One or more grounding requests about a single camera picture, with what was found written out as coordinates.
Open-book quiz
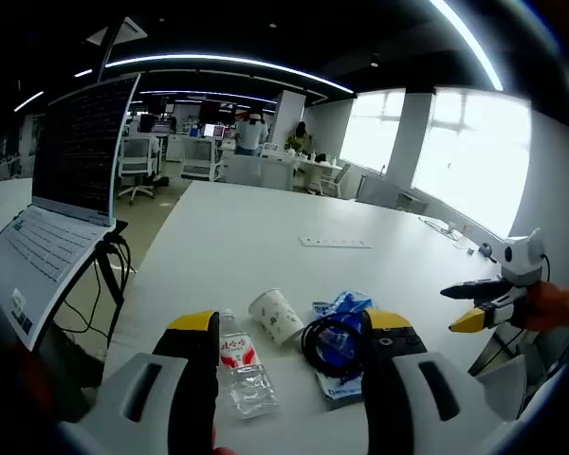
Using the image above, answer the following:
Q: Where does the white leaf-print paper cup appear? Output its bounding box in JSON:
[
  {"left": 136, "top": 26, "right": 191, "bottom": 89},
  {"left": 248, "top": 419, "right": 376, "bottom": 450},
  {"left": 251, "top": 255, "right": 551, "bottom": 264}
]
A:
[{"left": 248, "top": 287, "right": 306, "bottom": 346}]

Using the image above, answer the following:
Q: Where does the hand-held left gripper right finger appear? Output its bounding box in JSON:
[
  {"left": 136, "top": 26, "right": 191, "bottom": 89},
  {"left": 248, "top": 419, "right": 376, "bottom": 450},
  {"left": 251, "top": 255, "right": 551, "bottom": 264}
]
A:
[{"left": 358, "top": 307, "right": 521, "bottom": 455}]

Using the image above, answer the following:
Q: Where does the ceiling light strip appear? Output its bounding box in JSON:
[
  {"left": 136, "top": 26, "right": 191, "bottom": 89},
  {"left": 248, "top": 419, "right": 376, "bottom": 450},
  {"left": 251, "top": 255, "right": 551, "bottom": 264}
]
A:
[{"left": 102, "top": 52, "right": 357, "bottom": 95}]

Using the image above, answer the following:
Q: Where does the clear plastic water bottle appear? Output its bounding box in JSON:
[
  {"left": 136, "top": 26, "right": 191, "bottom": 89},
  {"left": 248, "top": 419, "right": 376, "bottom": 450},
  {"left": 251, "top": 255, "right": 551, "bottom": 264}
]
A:
[{"left": 216, "top": 307, "right": 281, "bottom": 421}]

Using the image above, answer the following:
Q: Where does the silver laptop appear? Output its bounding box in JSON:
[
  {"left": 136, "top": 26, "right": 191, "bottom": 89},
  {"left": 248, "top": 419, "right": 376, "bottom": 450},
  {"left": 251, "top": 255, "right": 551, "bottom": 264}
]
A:
[{"left": 0, "top": 73, "right": 142, "bottom": 352}]

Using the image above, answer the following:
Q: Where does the person's right hand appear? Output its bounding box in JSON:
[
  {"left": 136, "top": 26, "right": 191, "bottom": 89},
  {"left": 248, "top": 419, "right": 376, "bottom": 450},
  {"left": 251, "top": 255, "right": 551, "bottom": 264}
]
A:
[{"left": 511, "top": 281, "right": 569, "bottom": 333}]

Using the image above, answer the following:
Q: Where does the grey office chair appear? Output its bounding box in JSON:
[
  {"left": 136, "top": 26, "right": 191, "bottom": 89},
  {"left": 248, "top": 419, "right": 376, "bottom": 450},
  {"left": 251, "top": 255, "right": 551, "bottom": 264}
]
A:
[{"left": 468, "top": 326, "right": 542, "bottom": 421}]

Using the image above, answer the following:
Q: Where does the white tabletop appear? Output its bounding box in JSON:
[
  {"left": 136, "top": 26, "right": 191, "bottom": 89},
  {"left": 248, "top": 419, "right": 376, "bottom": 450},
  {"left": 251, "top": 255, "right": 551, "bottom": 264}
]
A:
[{"left": 101, "top": 179, "right": 521, "bottom": 455}]

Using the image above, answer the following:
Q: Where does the blue plastic tissue packet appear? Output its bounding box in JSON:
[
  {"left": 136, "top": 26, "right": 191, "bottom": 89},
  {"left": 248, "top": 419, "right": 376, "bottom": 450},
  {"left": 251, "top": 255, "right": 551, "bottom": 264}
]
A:
[{"left": 310, "top": 289, "right": 376, "bottom": 404}]

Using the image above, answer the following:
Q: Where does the white office chair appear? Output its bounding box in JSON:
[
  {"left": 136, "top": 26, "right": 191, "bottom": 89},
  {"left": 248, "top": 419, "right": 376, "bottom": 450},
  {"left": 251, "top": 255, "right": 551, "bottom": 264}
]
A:
[
  {"left": 317, "top": 163, "right": 353, "bottom": 198},
  {"left": 179, "top": 136, "right": 225, "bottom": 184},
  {"left": 117, "top": 136, "right": 159, "bottom": 206}
]

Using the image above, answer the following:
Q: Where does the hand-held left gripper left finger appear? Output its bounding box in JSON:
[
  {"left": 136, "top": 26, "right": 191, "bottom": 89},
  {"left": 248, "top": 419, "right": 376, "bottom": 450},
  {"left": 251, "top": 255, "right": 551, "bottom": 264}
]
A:
[{"left": 75, "top": 310, "right": 221, "bottom": 455}]

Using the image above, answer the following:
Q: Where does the white power strip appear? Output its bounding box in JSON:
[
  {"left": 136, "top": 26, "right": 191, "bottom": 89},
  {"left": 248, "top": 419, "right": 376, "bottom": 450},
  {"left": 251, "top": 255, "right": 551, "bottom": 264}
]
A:
[{"left": 299, "top": 235, "right": 374, "bottom": 250}]

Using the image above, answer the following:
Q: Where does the black laptop stand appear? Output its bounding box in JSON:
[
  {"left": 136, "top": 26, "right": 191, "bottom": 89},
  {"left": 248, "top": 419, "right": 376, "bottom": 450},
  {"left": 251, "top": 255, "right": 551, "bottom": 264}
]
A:
[{"left": 92, "top": 220, "right": 135, "bottom": 333}]

